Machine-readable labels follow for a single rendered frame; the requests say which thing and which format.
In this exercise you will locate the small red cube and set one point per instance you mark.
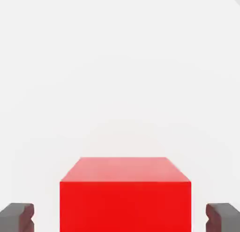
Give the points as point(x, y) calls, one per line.
point(125, 203)

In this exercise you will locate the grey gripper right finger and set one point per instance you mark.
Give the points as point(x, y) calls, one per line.
point(225, 218)

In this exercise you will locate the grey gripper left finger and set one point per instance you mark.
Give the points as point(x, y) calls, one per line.
point(15, 218)

